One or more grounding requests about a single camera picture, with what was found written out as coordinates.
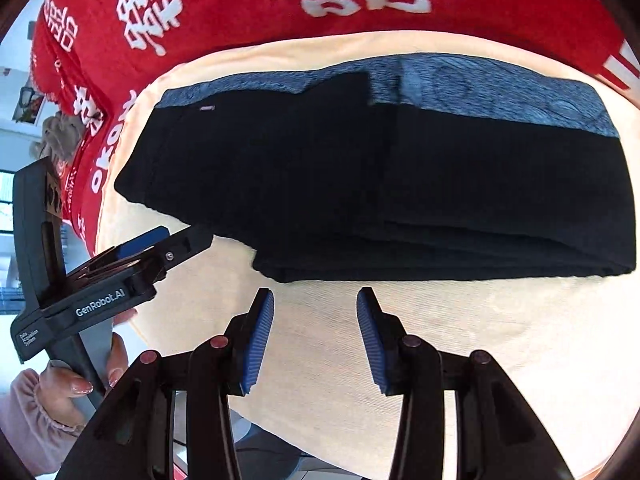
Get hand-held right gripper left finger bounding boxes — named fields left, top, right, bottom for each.
left=55, top=287, right=275, bottom=480

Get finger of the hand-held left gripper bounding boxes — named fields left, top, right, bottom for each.
left=92, top=226, right=170, bottom=268
left=131, top=225, right=213, bottom=283

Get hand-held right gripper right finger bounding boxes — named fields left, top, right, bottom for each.
left=356, top=287, right=576, bottom=480

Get black pants with blue floral stripes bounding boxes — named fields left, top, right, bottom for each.
left=114, top=55, right=637, bottom=283

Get person's left forearm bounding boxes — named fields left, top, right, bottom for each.
left=0, top=369, right=88, bottom=478

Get person's left hand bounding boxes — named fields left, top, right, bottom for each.
left=39, top=307, right=138, bottom=428

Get window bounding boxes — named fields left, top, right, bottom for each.
left=0, top=170, right=17, bottom=236

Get peach blanket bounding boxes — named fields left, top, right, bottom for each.
left=95, top=30, right=640, bottom=480

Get grey cloth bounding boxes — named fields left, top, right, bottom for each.
left=40, top=114, right=88, bottom=163

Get red printed blanket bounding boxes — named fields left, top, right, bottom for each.
left=27, top=0, right=640, bottom=256

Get framed wall picture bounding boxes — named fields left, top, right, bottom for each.
left=12, top=85, right=46, bottom=126

